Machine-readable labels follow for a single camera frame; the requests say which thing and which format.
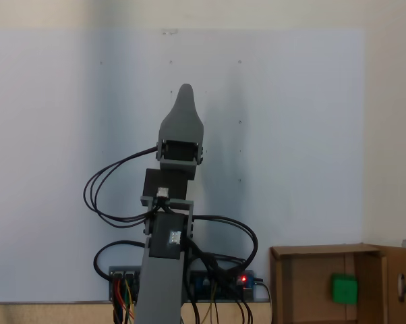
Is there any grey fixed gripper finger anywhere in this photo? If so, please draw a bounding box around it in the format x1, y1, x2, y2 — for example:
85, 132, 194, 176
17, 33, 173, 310
158, 83, 204, 141

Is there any green die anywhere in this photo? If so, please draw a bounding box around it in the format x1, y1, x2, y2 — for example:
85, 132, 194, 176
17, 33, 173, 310
330, 273, 359, 306

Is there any blue circuit board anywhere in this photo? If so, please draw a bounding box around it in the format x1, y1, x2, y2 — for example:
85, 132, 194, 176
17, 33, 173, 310
189, 269, 257, 301

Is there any circuit board with jumper headers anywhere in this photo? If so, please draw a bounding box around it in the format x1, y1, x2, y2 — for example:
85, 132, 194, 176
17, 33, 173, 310
108, 265, 142, 301

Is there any brown cardboard box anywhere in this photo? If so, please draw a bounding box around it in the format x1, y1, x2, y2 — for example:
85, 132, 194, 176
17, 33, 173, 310
269, 242, 406, 324

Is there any black servo cable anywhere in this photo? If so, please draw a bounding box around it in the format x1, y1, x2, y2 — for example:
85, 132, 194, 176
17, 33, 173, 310
188, 238, 255, 324
82, 144, 161, 231
189, 215, 259, 273

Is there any black power cable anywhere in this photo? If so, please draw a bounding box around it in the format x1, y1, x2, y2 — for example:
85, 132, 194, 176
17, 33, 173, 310
94, 239, 147, 281

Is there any long thin yellow wire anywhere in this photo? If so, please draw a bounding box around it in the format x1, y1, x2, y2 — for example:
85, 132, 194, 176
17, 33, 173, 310
204, 281, 220, 323

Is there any yellow jumper wire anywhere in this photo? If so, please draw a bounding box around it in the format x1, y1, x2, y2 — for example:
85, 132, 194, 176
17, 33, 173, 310
125, 282, 134, 317

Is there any orange jumper wire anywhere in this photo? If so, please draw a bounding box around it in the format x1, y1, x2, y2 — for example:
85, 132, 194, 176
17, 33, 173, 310
112, 279, 136, 321

